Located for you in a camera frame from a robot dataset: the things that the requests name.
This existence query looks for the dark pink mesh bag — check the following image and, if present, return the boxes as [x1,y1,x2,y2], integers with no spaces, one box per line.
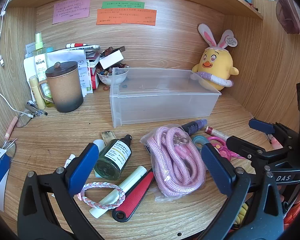
[275,0,300,34]

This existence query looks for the small pink object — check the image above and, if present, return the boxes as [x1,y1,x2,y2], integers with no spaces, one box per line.
[266,134,283,149]

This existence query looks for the pink paper note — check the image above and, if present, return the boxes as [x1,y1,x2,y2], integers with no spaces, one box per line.
[52,0,91,25]

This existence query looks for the small white tube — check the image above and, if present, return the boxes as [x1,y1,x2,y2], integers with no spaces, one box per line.
[64,154,76,168]

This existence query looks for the white cap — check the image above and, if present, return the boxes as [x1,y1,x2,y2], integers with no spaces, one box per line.
[93,139,105,153]

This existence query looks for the red white lip balm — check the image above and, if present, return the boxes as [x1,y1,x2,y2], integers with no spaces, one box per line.
[205,126,230,140]

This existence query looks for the pink pen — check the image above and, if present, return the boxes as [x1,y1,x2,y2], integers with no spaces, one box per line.
[4,116,18,140]

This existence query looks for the green spray bottle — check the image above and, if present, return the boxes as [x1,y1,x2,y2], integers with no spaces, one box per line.
[33,32,56,108]

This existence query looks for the dark purple bottle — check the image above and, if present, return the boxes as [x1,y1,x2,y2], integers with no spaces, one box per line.
[180,119,208,137]

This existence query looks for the red box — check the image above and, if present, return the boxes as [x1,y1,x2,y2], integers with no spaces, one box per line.
[86,65,100,90]

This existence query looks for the pink white braided bracelet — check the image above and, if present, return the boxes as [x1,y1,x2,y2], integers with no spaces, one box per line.
[80,182,126,210]

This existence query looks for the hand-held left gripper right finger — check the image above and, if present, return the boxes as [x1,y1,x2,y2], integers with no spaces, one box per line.
[201,142,284,240]

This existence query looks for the teal tape roll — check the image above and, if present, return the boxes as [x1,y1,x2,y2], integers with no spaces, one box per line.
[192,135,212,147]

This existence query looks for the white charging cable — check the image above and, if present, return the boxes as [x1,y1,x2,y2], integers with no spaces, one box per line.
[0,0,34,118]

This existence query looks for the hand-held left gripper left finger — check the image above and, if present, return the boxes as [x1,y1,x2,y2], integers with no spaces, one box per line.
[17,142,103,240]

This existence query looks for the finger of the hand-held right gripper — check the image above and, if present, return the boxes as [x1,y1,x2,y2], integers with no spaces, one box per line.
[226,135,300,167]
[249,118,300,153]

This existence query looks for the brown ceramic mug with lid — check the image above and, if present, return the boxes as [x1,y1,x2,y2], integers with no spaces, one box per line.
[38,61,84,113]

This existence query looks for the pink rope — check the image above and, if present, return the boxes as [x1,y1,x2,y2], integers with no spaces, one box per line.
[140,126,207,202]

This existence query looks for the green paper note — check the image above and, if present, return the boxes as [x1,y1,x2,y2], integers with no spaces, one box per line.
[102,1,145,9]

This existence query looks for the cream tube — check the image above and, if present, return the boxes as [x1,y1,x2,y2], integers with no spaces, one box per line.
[29,76,47,110]

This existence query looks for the eyeglasses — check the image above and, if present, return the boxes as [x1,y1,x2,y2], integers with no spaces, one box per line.
[15,105,40,128]

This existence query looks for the red black handle brush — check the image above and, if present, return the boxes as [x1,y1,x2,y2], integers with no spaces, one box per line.
[112,171,155,222]

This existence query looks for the stack of papers and packets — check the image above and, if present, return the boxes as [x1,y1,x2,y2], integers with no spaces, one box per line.
[24,44,102,98]

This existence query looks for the pale green white stick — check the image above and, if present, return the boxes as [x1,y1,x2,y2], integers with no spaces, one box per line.
[89,165,147,218]

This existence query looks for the thin wire-frame glasses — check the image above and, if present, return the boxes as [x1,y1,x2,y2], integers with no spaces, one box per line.
[2,137,18,162]

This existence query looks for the dark green glass bottle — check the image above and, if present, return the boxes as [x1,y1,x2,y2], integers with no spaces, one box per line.
[93,134,132,180]

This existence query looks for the yellow chick plush toy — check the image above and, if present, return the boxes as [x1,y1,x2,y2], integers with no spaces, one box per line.
[191,23,240,91]

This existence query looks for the clear plastic drawer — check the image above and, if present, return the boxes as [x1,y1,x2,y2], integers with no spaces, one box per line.
[109,67,222,128]

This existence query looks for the pink scissors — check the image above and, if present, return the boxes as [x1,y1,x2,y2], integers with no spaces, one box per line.
[206,135,245,160]

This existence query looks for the white bowl of beads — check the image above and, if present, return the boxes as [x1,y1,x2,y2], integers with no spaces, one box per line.
[97,67,129,87]

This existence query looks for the brown leather item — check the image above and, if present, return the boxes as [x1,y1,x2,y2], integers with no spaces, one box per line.
[101,46,126,55]

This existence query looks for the orange paper note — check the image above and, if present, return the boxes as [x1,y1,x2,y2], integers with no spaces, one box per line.
[96,8,157,27]

